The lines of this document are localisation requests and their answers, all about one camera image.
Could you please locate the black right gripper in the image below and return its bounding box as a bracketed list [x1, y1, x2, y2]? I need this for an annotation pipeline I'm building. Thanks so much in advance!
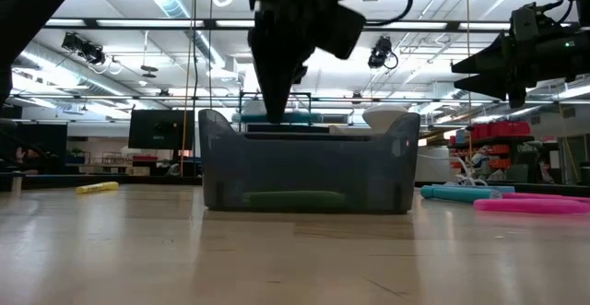
[451, 32, 557, 108]

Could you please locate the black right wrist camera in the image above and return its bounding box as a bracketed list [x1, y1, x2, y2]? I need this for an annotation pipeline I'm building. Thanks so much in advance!
[509, 1, 540, 43]

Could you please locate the person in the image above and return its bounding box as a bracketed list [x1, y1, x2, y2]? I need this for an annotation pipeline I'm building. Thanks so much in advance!
[16, 144, 50, 175]

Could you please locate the large black panel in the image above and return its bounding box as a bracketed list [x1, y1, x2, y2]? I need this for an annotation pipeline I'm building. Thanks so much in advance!
[0, 123, 69, 176]

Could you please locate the small red storage bin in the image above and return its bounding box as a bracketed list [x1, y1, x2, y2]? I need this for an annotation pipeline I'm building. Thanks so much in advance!
[469, 123, 492, 142]

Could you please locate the black cabinet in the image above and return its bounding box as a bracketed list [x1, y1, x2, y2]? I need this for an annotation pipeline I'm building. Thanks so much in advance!
[246, 123, 331, 134]

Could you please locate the black overhead rig bar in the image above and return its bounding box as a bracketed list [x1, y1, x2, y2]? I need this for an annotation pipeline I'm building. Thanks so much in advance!
[43, 18, 513, 33]

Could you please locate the blue marker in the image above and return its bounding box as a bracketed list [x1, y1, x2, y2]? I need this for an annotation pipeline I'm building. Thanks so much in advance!
[431, 182, 516, 194]
[419, 184, 502, 204]

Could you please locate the white bucket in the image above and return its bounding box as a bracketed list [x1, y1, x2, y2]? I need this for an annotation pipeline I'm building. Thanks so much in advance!
[414, 146, 456, 183]

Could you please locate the white cylindrical container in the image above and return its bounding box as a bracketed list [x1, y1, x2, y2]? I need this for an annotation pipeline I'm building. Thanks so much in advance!
[242, 99, 268, 114]

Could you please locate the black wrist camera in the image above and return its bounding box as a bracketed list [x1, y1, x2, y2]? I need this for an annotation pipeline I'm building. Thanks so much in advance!
[317, 0, 368, 62]
[509, 1, 540, 43]

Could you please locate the long black light rail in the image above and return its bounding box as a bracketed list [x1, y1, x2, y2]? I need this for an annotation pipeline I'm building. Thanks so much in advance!
[6, 93, 508, 105]

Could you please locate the black computer monitor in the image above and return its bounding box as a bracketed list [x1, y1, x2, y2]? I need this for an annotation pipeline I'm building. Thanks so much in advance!
[127, 109, 195, 151]

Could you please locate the black ceiling camera with cable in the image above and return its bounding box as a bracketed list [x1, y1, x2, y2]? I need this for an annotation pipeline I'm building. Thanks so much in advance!
[367, 34, 400, 72]

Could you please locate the black hanging cable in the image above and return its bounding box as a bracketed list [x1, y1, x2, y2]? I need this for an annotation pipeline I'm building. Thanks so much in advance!
[208, 0, 215, 111]
[192, 0, 200, 177]

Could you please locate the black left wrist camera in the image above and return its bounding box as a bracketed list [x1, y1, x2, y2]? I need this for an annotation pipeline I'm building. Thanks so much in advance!
[317, 0, 368, 62]

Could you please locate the yellow marker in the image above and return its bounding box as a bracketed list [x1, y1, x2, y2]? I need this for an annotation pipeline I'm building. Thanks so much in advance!
[76, 181, 120, 195]

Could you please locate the green marker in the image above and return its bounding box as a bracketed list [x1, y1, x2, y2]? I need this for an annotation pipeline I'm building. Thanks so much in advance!
[242, 190, 348, 212]

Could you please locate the large red storage bin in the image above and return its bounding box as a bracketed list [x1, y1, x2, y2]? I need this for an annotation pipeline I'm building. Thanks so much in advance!
[490, 120, 532, 138]

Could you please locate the black storage shelf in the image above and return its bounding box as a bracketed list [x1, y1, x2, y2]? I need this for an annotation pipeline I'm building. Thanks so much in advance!
[449, 134, 536, 182]

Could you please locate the dark translucent plastic bin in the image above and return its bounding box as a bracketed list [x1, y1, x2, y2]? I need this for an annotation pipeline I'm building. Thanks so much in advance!
[197, 108, 421, 215]

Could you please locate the white bulb power cord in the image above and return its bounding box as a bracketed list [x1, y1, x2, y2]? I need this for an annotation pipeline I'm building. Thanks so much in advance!
[417, 152, 489, 188]

